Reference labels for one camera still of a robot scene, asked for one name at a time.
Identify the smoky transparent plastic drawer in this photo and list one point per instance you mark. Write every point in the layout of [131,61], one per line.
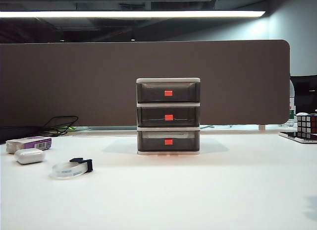
[151,116]
[151,143]
[151,93]

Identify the brown desk partition panel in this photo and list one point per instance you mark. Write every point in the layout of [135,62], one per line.
[74,86]

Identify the long ceiling light strip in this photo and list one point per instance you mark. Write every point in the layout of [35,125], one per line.
[123,14]

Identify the purple and white box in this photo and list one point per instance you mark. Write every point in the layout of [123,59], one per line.
[37,142]

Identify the clear bottle green label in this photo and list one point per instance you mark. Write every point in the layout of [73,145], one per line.
[292,103]

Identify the white earbuds case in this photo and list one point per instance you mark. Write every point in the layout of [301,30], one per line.
[28,155]

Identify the black monitor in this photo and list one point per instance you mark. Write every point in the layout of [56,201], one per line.
[304,96]

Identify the white-edged black tray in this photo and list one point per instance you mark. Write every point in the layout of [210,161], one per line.
[304,140]

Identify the black Rubik's cube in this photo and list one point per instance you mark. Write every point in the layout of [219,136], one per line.
[307,123]

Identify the white plastic drawer cabinet frame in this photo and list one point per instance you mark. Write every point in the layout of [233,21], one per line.
[168,79]

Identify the white partition foot bracket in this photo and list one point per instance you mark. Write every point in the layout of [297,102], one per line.
[262,127]

